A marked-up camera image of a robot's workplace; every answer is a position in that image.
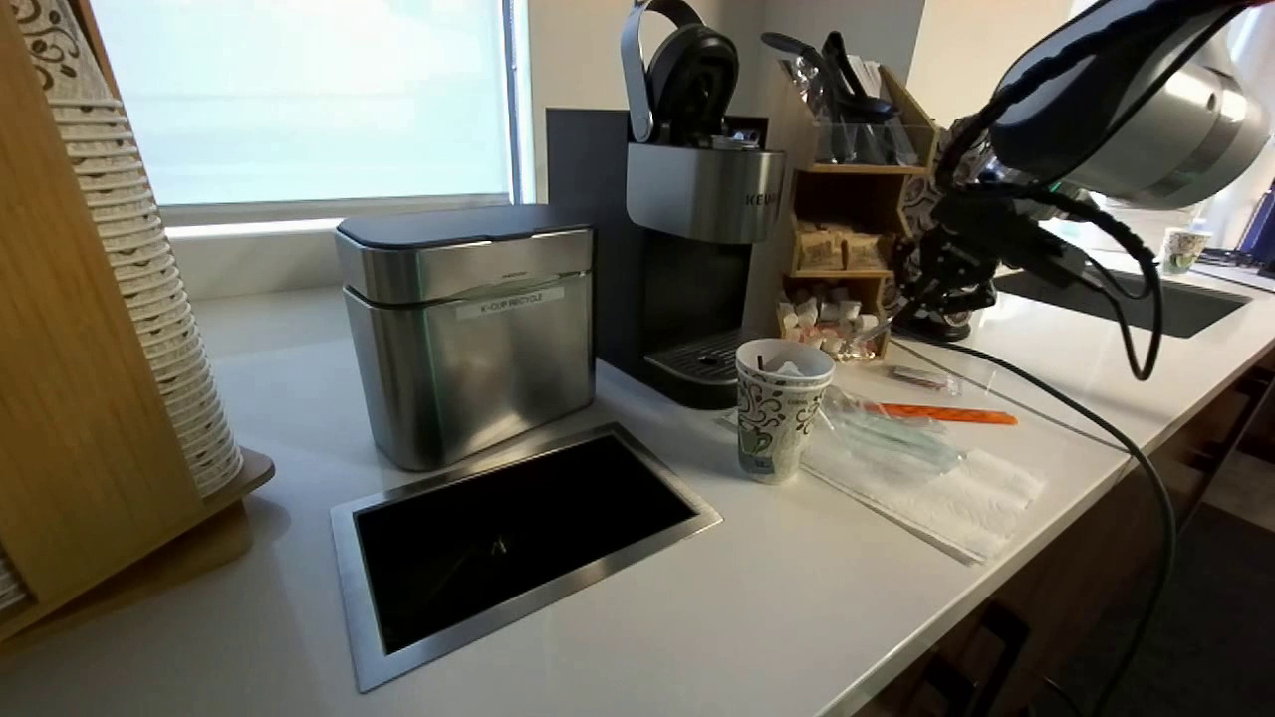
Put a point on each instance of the small white cup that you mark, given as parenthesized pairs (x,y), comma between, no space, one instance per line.
(1184,247)

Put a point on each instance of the blue bottle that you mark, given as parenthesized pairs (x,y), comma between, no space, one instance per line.
(1262,226)

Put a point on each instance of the black plastic cutlery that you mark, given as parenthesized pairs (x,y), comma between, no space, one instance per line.
(844,86)

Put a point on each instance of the dark countertop sink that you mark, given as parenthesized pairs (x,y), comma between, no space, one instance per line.
(1202,309)

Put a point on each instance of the stack of paper cups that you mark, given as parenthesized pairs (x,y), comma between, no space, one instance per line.
(146,292)

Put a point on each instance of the wooden cup holder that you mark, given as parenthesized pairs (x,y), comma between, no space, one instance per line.
(55,439)

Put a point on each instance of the black recessed counter tray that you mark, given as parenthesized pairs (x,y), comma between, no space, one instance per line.
(519,543)

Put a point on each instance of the bright window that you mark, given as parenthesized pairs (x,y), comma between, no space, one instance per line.
(304,94)

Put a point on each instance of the wooden condiment organizer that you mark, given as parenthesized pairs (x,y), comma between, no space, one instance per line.
(844,200)

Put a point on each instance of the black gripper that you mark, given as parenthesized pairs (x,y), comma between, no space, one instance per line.
(980,231)

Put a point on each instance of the black silver coffee machine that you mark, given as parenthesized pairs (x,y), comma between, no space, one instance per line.
(692,239)

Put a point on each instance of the clear zip plastic bag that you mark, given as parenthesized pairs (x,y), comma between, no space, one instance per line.
(901,445)

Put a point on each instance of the patterned paper cup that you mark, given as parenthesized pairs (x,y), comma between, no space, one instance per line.
(784,421)

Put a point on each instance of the stainless steel bin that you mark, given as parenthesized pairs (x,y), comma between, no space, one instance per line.
(464,342)

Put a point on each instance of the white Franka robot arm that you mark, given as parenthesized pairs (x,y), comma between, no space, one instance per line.
(1140,105)

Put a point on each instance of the sugar packets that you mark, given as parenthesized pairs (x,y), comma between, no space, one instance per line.
(829,325)

